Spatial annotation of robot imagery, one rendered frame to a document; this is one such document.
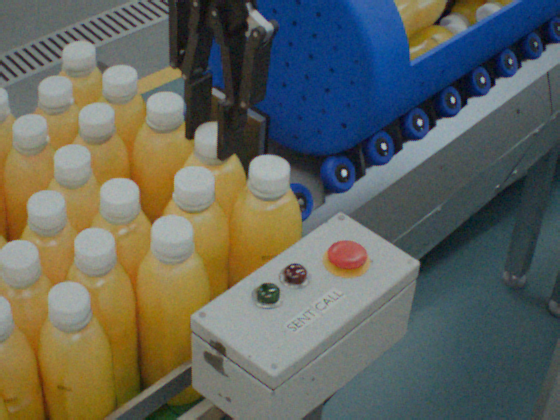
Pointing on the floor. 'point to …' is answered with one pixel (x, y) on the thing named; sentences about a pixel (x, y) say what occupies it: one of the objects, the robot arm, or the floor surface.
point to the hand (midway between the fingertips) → (214, 117)
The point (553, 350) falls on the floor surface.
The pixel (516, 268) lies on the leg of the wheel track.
